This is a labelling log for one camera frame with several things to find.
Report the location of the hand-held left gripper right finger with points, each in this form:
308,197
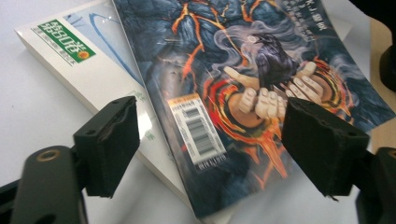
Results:
323,149

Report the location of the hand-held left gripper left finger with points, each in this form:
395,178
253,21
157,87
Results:
109,146

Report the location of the thick white book green label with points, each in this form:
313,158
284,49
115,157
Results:
93,77

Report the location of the dark blue illustrated magazine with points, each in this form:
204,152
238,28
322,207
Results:
218,46

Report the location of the wooden table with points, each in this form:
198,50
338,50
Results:
386,124

